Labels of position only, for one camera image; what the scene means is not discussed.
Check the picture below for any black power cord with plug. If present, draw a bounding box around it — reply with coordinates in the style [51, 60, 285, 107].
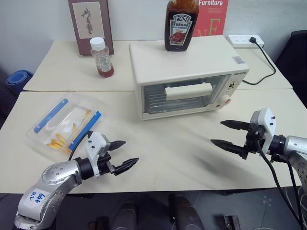
[238, 35, 276, 86]

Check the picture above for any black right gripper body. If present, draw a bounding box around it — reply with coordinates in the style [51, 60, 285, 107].
[241, 123, 265, 161]

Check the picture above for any small ketchup bottle white cap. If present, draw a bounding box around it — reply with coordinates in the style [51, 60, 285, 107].
[90, 37, 115, 78]

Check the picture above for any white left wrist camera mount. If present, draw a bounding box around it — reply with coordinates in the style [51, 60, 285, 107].
[85, 131, 111, 180]

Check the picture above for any white timer knob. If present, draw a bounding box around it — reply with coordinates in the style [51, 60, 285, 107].
[219, 94, 232, 106]

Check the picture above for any clear container with fries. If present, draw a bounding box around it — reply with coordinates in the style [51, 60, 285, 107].
[25, 92, 109, 157]

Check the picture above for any blue rolled mat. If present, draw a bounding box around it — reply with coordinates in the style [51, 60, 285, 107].
[6, 69, 34, 92]

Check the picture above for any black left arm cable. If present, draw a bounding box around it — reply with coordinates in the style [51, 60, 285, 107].
[68, 130, 94, 161]

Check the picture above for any white power strip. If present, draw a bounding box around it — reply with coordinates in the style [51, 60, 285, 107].
[226, 34, 265, 49]

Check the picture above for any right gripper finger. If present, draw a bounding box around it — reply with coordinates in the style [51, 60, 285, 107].
[220, 119, 251, 133]
[210, 138, 247, 159]

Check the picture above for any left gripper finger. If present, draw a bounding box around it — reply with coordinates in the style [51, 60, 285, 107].
[114, 157, 140, 177]
[109, 140, 127, 152]

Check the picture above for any cream oven door handle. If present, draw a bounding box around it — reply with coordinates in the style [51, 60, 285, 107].
[165, 82, 213, 101]

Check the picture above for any red furniture book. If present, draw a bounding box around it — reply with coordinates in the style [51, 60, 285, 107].
[191, 0, 229, 38]

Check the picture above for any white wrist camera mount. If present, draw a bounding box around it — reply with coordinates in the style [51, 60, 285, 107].
[85, 131, 111, 180]
[249, 107, 277, 154]

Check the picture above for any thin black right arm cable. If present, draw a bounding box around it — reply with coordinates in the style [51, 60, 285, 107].
[286, 161, 305, 225]

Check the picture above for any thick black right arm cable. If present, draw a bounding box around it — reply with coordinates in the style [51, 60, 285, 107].
[255, 138, 306, 230]

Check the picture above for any blue container clip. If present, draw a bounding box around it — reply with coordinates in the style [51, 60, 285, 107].
[33, 97, 69, 134]
[68, 110, 103, 150]

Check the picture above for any dark rounded shape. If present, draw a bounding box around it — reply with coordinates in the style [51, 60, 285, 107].
[114, 202, 139, 230]
[167, 193, 205, 230]

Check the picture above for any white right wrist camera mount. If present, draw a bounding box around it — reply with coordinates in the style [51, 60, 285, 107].
[249, 107, 277, 154]

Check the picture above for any cream toaster oven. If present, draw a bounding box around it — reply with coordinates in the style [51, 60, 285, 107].
[129, 35, 250, 121]

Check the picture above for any glass oven door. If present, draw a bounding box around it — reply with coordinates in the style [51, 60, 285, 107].
[140, 75, 231, 116]

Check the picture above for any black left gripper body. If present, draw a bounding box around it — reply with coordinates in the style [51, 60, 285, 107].
[97, 142, 118, 177]

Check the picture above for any large Heinz sauce bottle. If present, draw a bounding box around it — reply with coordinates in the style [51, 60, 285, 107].
[164, 0, 200, 52]

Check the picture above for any brown framed botanical picture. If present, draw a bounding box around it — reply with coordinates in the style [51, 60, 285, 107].
[68, 0, 115, 57]

